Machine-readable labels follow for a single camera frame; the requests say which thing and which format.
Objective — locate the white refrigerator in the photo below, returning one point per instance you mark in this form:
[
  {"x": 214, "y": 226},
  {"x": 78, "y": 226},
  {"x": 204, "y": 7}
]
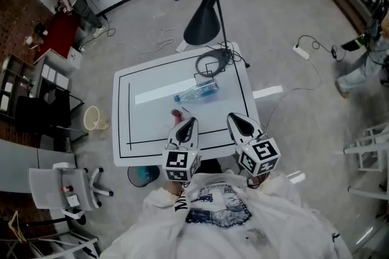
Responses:
[{"x": 18, "y": 163}]

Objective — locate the white grey office chair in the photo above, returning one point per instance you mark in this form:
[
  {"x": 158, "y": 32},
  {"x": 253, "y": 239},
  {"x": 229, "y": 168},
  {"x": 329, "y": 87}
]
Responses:
[{"x": 51, "y": 188}]

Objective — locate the small red capped bottle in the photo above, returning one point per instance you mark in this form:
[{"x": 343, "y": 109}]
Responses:
[{"x": 67, "y": 189}]

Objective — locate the person's white printed shirt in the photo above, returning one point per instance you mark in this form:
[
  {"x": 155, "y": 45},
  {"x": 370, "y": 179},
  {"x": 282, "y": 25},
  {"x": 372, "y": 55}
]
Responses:
[{"x": 218, "y": 236}]

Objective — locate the black mesh waste bin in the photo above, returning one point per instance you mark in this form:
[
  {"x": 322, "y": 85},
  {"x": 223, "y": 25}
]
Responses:
[{"x": 133, "y": 180}]

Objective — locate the clear bottle with blue label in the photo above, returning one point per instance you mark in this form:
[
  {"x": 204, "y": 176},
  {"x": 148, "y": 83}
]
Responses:
[{"x": 197, "y": 90}]

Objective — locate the person's black trousers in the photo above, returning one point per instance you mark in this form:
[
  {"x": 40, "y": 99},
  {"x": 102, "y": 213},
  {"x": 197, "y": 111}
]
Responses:
[{"x": 209, "y": 166}]

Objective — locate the person's left forearm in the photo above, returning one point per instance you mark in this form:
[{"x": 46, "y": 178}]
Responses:
[{"x": 161, "y": 203}]

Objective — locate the black visitor chair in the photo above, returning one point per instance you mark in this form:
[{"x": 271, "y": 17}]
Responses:
[{"x": 39, "y": 112}]

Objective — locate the cream plastic basket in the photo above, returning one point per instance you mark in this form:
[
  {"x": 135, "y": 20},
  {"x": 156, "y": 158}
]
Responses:
[{"x": 104, "y": 122}]

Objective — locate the flat white box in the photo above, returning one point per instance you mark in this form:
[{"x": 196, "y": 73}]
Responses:
[{"x": 73, "y": 200}]

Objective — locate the white figure desk lamp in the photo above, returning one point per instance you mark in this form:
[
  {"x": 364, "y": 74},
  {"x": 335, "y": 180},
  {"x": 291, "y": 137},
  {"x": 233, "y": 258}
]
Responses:
[{"x": 28, "y": 39}]

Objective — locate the red topped white cabinet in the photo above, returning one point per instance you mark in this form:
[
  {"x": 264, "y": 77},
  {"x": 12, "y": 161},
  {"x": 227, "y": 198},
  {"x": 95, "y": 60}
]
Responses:
[{"x": 60, "y": 29}]

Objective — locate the grey desk with hutch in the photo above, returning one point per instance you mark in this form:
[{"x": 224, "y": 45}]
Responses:
[{"x": 54, "y": 78}]

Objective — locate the black floor lamp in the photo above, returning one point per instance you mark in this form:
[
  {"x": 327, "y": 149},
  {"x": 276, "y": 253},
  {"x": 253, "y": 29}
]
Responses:
[{"x": 203, "y": 23}]

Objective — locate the white shelf rack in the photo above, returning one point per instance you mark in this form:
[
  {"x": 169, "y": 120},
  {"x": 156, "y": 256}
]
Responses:
[{"x": 82, "y": 244}]

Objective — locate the teal plastic bag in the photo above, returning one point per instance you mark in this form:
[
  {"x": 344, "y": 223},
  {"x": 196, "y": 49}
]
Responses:
[{"x": 143, "y": 174}]

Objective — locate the white storage box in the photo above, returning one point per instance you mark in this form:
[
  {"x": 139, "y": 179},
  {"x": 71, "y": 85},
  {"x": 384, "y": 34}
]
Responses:
[{"x": 4, "y": 103}]

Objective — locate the white work table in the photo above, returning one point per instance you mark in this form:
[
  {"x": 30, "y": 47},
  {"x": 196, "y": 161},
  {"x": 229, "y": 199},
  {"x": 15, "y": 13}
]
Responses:
[{"x": 152, "y": 118}]

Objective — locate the small green potted plant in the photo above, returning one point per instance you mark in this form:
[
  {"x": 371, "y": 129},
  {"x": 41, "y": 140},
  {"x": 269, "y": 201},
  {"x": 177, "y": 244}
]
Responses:
[{"x": 39, "y": 28}]

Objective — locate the white side table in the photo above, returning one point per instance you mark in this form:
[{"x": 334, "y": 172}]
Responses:
[{"x": 370, "y": 192}]

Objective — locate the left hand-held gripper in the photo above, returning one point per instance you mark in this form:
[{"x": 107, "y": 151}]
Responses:
[{"x": 176, "y": 160}]

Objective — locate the white power strip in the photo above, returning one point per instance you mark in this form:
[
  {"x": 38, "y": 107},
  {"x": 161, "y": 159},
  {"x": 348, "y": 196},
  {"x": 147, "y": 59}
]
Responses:
[
  {"x": 181, "y": 46},
  {"x": 301, "y": 51}
]

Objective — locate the wooden clothes hanger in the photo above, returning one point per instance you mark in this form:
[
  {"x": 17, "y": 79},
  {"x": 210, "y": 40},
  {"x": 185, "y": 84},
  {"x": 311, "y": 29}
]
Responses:
[{"x": 18, "y": 229}]

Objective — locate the person's right forearm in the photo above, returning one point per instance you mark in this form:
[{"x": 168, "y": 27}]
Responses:
[{"x": 282, "y": 194}]

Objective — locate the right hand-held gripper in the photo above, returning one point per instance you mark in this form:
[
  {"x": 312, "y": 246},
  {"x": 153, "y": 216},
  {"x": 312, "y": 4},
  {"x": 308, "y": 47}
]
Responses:
[{"x": 258, "y": 157}]

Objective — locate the white wooden chair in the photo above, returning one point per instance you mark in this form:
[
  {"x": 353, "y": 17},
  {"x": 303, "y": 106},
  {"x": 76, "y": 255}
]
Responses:
[{"x": 370, "y": 148}]

